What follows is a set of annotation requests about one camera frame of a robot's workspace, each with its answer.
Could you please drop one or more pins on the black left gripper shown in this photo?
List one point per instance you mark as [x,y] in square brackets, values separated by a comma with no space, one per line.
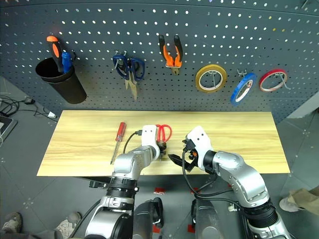
[162,145]

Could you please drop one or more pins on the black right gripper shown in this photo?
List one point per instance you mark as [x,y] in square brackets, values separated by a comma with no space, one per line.
[190,150]

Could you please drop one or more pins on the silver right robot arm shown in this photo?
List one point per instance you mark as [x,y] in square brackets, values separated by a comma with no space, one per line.
[239,174]

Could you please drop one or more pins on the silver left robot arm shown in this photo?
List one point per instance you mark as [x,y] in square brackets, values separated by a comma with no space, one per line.
[125,164]

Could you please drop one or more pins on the yellow tape roll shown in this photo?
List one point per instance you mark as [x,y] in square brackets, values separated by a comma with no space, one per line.
[199,83]

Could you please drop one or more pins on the blue tape roll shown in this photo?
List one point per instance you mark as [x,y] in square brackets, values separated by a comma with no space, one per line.
[235,95]

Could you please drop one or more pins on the metal pegboard hook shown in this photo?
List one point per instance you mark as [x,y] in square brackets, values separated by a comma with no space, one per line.
[120,53]
[213,77]
[284,81]
[242,72]

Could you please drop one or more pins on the red tape roll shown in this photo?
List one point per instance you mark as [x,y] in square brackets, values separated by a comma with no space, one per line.
[264,87]

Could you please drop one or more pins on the dark grey perforated pegboard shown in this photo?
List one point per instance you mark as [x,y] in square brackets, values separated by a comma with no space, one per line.
[159,22]

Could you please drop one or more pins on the small white connector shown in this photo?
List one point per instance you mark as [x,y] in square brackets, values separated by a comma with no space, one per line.
[231,207]

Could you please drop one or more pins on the orange and black pliers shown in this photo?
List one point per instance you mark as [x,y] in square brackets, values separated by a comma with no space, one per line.
[168,56]

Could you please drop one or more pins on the white sneaker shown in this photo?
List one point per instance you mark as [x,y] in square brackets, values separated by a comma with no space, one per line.
[287,205]

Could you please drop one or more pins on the grey worn shoe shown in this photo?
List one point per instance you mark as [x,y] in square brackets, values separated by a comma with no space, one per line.
[12,222]
[68,221]

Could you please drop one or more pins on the black cylindrical tool cup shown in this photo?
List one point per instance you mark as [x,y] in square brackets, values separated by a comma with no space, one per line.
[67,87]

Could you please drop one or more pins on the white floor plug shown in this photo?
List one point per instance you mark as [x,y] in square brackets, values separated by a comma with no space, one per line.
[52,115]

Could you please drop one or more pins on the beige trouser leg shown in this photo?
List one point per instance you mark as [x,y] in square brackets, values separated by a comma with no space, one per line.
[305,198]

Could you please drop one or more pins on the black power adapter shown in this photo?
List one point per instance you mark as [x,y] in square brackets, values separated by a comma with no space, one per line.
[29,101]

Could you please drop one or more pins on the grey flat device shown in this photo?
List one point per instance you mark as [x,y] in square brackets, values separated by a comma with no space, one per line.
[6,127]

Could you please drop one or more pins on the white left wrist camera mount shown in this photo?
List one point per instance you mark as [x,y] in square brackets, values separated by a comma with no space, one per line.
[149,137]

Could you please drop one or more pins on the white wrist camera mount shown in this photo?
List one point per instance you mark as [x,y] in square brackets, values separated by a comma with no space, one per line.
[149,137]
[199,139]

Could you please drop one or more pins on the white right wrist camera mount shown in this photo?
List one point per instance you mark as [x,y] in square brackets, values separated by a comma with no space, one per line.
[199,139]

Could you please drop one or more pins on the black table bracket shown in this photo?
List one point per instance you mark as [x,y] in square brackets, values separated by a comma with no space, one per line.
[98,184]

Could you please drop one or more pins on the white pliers holder bracket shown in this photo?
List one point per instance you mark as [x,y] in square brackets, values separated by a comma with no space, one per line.
[173,65]

